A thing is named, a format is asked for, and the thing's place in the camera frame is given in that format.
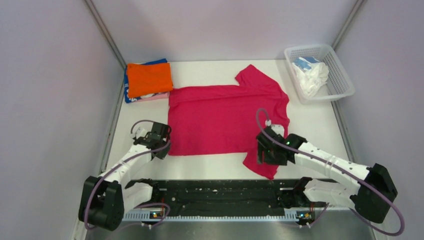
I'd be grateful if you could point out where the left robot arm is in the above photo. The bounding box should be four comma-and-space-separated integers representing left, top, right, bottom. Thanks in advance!
78, 120, 172, 231

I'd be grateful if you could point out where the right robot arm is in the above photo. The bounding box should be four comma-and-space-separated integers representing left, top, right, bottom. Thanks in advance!
256, 125, 398, 224

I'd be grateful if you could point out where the light pink folded t-shirt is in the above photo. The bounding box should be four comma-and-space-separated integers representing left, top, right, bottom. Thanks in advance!
137, 92, 169, 102

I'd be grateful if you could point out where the blue folded t-shirt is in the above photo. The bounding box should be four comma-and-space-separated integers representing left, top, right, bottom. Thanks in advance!
123, 58, 168, 104

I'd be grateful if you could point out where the orange folded t-shirt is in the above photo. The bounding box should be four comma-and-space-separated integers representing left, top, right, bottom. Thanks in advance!
126, 62, 174, 98

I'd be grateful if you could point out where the white crumpled t-shirt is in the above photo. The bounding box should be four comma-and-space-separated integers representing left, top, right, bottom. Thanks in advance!
291, 61, 330, 97

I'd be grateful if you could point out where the white plastic basket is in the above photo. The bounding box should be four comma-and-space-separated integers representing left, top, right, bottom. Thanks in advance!
284, 44, 355, 105

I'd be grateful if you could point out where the light blue cloth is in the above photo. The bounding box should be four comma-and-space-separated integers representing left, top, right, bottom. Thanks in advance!
292, 56, 321, 72

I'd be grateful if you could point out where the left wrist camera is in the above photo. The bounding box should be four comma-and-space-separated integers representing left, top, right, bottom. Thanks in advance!
130, 127, 149, 139

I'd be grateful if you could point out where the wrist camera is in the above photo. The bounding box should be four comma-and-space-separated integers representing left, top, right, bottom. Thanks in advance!
265, 120, 285, 137
130, 127, 149, 139

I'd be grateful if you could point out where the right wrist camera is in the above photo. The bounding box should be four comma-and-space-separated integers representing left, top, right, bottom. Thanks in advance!
265, 120, 285, 137

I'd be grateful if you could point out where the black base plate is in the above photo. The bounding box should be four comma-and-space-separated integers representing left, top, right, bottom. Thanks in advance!
147, 179, 326, 217

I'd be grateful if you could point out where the white cable duct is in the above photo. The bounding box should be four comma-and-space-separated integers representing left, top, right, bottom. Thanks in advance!
122, 210, 299, 222

